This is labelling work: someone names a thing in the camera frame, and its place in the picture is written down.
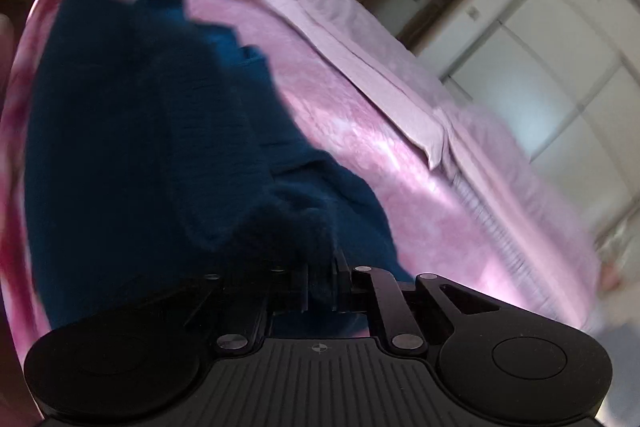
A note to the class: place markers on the pink pillow far side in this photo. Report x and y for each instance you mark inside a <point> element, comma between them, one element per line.
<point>353,41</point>

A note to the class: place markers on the pink pillow near cushion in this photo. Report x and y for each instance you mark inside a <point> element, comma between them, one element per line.
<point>544,227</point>

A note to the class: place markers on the pink floral bed blanket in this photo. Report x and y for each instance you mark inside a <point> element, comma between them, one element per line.
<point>438,222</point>

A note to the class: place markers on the blue knit sweater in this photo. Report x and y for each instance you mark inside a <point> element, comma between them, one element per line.
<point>158,152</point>

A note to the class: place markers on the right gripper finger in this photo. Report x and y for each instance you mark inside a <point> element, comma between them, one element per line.
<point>369,303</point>

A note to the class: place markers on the white wardrobe sliding doors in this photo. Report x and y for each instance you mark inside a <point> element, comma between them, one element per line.
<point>563,75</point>

